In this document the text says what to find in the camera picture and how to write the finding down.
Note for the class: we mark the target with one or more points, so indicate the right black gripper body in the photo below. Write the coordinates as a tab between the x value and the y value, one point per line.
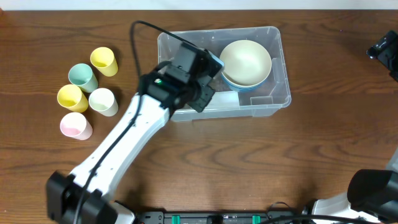
391	59

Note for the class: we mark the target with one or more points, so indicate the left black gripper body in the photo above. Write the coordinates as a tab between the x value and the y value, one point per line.
201	99

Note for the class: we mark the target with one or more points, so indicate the dark blue bowl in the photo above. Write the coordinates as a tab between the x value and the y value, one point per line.
224	77
243	88

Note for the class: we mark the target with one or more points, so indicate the beige large bowl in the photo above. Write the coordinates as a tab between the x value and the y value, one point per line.
246	62

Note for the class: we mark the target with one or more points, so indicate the yellow cup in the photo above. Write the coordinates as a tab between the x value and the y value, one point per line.
104	60
72	98

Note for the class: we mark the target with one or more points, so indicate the cream white cup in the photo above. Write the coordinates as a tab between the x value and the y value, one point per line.
103	101

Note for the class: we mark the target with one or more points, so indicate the green cup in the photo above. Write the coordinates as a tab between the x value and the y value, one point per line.
82	76

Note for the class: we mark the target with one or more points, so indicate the pink cup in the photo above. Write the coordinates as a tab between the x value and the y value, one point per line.
75	125

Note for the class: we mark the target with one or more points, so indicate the blue cup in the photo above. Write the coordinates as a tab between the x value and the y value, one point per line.
219	62

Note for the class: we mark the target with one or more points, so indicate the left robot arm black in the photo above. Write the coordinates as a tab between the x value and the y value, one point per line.
86	194

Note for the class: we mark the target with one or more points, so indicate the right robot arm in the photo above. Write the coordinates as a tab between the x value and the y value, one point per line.
372	194

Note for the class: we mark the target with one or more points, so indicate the clear plastic storage container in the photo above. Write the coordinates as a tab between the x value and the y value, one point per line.
272	95

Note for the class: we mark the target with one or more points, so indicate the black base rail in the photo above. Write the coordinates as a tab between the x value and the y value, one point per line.
161	217

